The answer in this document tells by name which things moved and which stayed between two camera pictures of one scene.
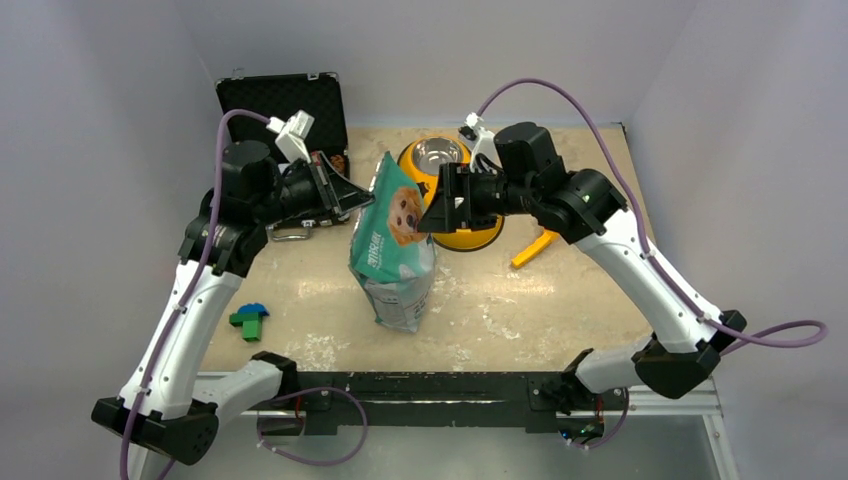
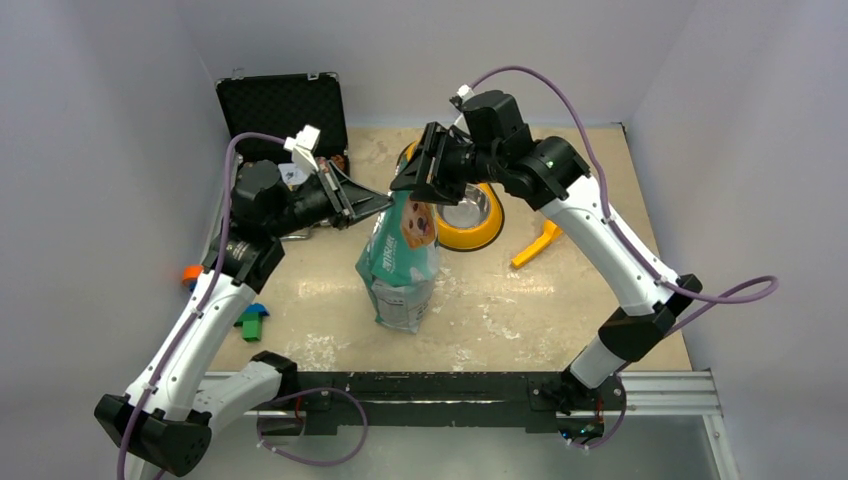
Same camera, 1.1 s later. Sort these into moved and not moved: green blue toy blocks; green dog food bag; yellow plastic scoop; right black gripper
Moved: right black gripper; green dog food bag
Not moved: yellow plastic scoop; green blue toy blocks
